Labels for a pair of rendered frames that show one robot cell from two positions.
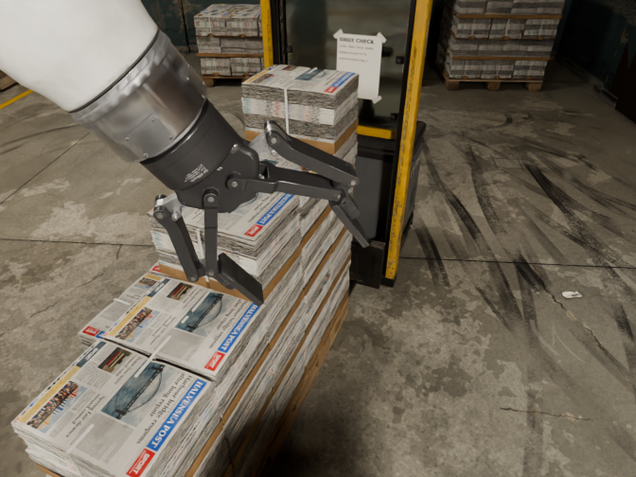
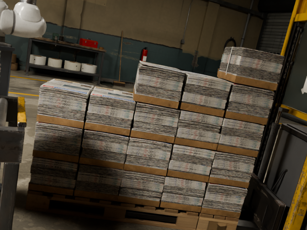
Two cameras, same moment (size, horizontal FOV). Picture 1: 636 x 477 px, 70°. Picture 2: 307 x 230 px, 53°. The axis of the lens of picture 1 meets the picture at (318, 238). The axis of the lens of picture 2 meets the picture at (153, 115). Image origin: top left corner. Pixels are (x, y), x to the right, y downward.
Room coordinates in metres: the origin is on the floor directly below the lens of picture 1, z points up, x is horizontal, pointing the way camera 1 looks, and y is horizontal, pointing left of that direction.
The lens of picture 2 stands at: (0.16, -1.54, 1.17)
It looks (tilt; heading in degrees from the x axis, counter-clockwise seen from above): 12 degrees down; 60
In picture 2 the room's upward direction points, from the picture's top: 12 degrees clockwise
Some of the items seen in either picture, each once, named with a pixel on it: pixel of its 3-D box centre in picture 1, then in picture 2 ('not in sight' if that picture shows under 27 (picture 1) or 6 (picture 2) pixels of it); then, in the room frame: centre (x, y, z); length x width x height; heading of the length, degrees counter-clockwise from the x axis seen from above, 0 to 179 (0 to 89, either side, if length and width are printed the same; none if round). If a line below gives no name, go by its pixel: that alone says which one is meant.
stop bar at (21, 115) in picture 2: not in sight; (21, 109); (0.32, -0.17, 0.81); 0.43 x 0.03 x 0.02; 86
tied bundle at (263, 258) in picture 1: (229, 236); (156, 84); (1.19, 0.29, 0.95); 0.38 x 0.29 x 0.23; 66
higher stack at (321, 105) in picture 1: (305, 220); (229, 139); (1.74, 0.06, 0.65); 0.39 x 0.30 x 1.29; 68
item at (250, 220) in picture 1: (225, 203); (161, 66); (1.19, 0.29, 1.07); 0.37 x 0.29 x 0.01; 66
